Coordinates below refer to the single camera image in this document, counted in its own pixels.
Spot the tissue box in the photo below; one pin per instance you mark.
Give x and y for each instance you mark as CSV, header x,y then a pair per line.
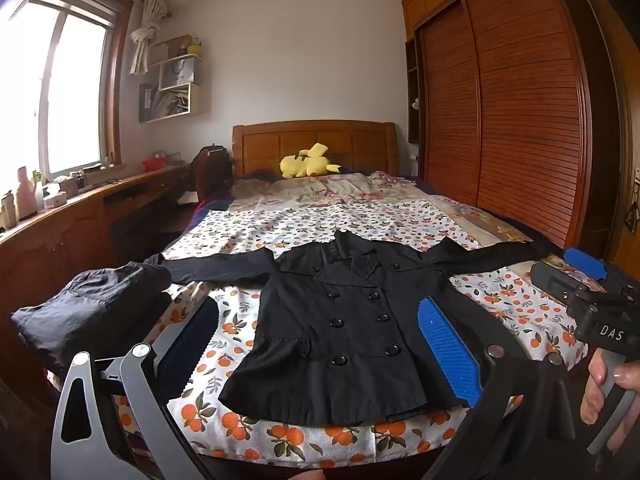
x,y
55,200

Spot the white wall shelf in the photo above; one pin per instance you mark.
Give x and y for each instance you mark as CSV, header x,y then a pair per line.
x,y
195,102

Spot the wooden louvered wardrobe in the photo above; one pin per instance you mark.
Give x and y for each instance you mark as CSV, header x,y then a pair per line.
x,y
525,110

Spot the wooden headboard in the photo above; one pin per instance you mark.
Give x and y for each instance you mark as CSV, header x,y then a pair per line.
x,y
260,147

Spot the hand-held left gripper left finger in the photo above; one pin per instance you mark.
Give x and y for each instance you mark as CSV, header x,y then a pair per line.
x,y
190,345

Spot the wooden desk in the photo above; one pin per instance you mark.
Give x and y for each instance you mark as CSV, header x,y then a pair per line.
x,y
60,240

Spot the folded dark clothes pile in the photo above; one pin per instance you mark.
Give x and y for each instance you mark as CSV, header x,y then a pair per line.
x,y
90,305

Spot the tied white curtain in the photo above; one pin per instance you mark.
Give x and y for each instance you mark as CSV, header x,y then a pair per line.
x,y
142,35

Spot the pink bottle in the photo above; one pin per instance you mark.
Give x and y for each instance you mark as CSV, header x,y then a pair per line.
x,y
26,195

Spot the white paper bag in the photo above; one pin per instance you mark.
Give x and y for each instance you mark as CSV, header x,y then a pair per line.
x,y
177,74

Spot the yellow plush toy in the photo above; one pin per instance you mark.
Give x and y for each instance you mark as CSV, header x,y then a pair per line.
x,y
305,165

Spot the person's right hand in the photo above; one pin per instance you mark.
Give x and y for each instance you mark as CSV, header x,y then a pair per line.
x,y
594,385

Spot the wooden door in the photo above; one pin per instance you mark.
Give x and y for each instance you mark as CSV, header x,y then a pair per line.
x,y
620,135

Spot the black backpack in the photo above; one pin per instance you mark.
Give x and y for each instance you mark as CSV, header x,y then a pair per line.
x,y
215,167

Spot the navy blanket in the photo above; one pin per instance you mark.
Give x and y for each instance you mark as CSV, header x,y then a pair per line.
x,y
210,210

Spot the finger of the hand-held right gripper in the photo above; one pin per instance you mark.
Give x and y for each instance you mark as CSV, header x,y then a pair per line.
x,y
585,262
560,282

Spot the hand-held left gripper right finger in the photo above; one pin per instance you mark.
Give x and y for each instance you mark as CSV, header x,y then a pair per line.
x,y
447,350

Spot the floral quilt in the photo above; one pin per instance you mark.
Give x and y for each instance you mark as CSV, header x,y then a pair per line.
x,y
325,187

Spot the dark wooden side shelf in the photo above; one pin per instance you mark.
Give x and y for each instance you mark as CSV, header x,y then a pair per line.
x,y
412,125

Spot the orange print bed sheet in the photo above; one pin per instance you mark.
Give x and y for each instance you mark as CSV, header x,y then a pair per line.
x,y
250,230

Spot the window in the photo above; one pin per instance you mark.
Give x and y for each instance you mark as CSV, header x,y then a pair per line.
x,y
75,100

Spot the small yellow shelf toy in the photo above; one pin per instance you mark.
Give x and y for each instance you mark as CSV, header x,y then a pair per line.
x,y
194,49

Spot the red bowl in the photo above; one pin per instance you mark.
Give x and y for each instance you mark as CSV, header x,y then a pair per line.
x,y
155,164

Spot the black double-breasted coat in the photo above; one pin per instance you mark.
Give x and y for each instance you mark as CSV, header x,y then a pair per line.
x,y
340,320

